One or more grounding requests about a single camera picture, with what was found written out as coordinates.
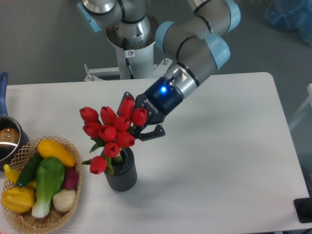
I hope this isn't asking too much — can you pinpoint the white frame at right edge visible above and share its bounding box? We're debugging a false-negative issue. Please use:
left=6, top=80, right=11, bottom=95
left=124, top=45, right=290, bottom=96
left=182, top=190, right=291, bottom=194
left=288, top=83, right=312, bottom=132

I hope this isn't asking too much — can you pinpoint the blue handled saucepan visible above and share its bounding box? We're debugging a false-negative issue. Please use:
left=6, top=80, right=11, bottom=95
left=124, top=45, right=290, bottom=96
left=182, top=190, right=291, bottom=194
left=0, top=72, right=29, bottom=171

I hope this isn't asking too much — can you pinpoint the yellow squash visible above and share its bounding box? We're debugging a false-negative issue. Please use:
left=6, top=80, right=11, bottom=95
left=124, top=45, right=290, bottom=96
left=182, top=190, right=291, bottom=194
left=37, top=139, right=76, bottom=168

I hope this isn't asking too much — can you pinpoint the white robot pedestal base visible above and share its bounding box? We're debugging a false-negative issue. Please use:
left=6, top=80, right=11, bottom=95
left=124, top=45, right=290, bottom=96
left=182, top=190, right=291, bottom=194
left=84, top=13, right=173, bottom=81

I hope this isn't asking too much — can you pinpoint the dark green cucumber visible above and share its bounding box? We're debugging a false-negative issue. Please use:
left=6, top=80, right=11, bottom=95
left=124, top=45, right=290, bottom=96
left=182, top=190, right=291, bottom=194
left=16, top=151, right=43, bottom=188

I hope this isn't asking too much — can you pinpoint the black device at table edge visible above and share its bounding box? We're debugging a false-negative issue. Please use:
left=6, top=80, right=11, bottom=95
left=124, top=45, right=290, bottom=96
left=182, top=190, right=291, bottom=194
left=293, top=197, right=312, bottom=223

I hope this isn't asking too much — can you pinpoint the green bok choy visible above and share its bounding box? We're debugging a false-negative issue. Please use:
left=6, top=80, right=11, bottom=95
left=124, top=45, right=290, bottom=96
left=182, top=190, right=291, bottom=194
left=32, top=157, right=65, bottom=218

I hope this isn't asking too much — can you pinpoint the blue plastic bag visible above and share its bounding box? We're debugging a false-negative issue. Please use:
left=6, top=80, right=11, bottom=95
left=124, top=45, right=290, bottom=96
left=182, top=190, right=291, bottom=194
left=265, top=0, right=312, bottom=45

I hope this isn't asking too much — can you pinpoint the small yellow gourd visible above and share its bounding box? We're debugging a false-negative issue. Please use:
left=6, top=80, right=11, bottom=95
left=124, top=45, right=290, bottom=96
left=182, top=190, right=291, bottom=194
left=3, top=164, right=36, bottom=190

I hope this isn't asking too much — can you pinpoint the red tulip bouquet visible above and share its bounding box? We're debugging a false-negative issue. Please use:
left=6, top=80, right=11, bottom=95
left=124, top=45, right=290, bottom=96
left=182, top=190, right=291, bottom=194
left=79, top=106, right=147, bottom=175

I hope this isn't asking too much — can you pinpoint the yellow bell pepper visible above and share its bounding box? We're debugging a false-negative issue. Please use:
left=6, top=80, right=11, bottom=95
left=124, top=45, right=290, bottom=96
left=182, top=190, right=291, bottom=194
left=1, top=187, right=35, bottom=213

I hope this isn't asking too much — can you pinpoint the dark grey ribbed vase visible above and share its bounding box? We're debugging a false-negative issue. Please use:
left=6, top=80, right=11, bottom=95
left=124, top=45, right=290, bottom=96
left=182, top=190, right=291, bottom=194
left=104, top=148, right=137, bottom=192

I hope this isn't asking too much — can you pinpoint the white garlic bulb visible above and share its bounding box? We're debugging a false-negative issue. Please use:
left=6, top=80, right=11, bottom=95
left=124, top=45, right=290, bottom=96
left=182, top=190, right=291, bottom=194
left=53, top=189, right=76, bottom=212

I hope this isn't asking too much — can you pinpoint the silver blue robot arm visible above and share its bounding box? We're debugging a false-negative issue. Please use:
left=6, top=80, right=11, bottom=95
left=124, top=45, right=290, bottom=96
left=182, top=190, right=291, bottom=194
left=77, top=0, right=241, bottom=141

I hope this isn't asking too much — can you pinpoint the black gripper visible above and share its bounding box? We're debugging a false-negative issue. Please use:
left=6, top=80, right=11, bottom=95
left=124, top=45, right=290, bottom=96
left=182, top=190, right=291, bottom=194
left=117, top=77, right=183, bottom=141

